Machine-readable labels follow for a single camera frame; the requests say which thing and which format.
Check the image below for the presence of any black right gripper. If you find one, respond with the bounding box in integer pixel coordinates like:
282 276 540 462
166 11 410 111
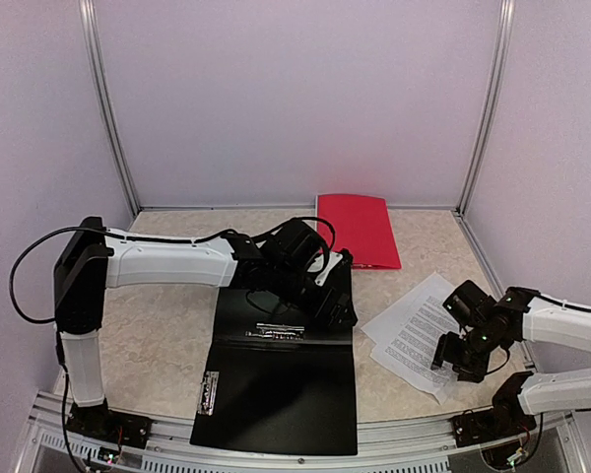
432 322 503 383

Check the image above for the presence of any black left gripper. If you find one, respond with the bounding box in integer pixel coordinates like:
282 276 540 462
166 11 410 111
270 262 359 331

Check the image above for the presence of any red file folder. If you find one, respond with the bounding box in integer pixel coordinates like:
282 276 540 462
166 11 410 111
316 194 402 270

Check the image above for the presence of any printed text paper sheet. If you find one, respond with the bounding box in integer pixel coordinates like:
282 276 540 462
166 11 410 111
370 296 457 404

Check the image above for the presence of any black book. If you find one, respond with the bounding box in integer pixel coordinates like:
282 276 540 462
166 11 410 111
190 289 357 455

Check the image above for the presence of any white paper sheet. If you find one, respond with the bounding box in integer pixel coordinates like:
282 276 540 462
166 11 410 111
361 272 454 344

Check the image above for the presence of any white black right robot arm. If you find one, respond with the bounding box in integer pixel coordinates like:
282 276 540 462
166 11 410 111
431 280 591 438

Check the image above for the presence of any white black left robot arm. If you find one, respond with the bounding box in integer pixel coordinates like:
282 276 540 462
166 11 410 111
54 217 358 439

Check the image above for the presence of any black folder centre clip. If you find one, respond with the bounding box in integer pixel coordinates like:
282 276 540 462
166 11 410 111
245 322 304 340

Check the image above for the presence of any black folder edge clip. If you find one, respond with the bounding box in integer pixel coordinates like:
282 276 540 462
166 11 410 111
196 371 220 416

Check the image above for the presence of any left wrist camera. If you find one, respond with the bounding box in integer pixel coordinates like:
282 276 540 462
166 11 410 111
309 249 354 287

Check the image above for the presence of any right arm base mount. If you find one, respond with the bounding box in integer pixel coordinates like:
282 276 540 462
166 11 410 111
450 408 537 447

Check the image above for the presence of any aluminium front rail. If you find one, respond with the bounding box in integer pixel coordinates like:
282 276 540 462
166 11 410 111
13 391 588 472

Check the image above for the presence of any right aluminium corner post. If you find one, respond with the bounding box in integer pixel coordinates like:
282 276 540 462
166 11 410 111
456 0 516 217

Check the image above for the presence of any aluminium corner post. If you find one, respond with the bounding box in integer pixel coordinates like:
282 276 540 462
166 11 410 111
456 0 516 217
78 0 142 218

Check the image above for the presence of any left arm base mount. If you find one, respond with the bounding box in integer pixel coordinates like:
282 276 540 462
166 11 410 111
66 405 153 449

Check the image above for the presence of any left aluminium corner post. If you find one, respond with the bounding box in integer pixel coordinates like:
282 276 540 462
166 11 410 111
78 0 142 218

